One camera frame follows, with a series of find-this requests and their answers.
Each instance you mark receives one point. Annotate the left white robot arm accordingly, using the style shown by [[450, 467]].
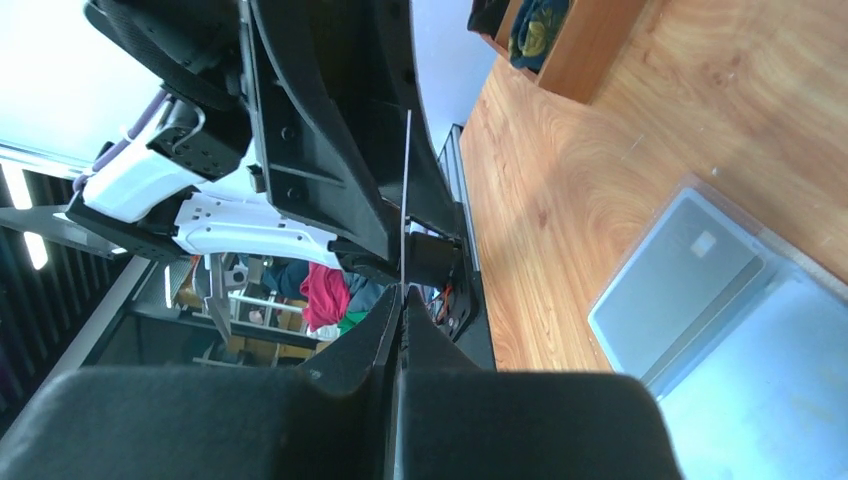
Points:
[[150, 206]]

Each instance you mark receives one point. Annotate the dark grey credit card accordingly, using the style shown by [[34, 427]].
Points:
[[404, 218]]

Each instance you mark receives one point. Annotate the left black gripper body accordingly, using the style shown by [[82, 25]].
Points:
[[193, 48]]

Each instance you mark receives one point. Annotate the brown compartment tray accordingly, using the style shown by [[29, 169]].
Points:
[[589, 42]]

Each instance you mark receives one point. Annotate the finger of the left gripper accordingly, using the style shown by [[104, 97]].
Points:
[[390, 80], [317, 174]]

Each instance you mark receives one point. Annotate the blue yellow coiled item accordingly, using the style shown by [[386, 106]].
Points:
[[534, 32]]

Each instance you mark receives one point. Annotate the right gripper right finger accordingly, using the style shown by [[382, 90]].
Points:
[[455, 420]]

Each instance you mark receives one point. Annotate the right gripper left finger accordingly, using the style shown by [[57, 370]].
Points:
[[323, 419]]

